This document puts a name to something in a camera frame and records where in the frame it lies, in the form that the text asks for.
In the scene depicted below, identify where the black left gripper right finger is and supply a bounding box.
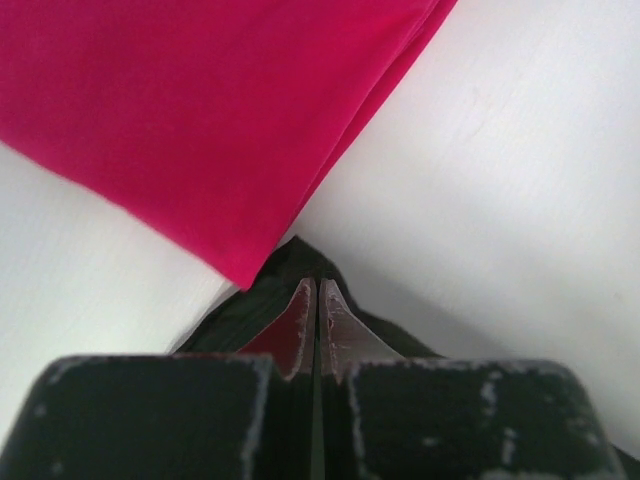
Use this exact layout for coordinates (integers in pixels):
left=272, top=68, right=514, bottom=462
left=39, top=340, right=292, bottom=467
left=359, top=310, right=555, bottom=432
left=317, top=279, right=400, bottom=479

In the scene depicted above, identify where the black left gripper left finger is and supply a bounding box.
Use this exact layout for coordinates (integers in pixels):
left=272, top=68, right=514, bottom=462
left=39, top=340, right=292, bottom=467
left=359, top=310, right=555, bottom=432
left=238, top=278, right=316, bottom=479

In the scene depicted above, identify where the black t shirt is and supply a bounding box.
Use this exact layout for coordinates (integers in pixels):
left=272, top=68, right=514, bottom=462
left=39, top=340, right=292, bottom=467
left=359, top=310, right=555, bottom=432
left=167, top=234, right=640, bottom=480

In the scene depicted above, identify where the folded magenta t shirt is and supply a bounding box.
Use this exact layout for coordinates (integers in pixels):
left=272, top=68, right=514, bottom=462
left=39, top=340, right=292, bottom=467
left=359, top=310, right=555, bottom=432
left=1, top=0, right=453, bottom=288

